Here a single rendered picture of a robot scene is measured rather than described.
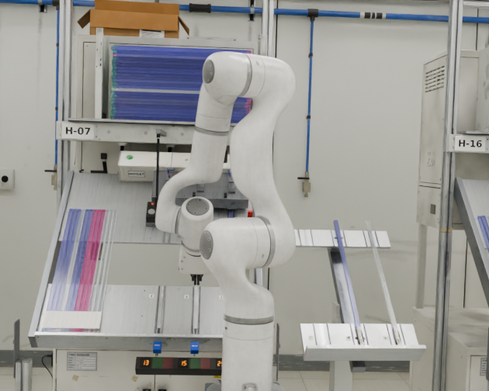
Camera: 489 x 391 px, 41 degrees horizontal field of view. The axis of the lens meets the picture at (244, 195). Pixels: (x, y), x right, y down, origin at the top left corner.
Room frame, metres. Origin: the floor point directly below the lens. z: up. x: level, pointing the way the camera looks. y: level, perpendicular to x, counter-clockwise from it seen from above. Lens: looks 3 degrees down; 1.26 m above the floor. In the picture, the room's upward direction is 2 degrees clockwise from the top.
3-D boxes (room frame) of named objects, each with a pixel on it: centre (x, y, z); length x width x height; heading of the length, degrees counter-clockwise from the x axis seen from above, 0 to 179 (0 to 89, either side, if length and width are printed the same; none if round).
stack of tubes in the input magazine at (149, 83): (2.46, 0.24, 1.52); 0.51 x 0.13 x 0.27; 93
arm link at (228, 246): (1.53, 0.01, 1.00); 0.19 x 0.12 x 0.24; 121
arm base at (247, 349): (1.54, -0.02, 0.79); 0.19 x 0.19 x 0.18
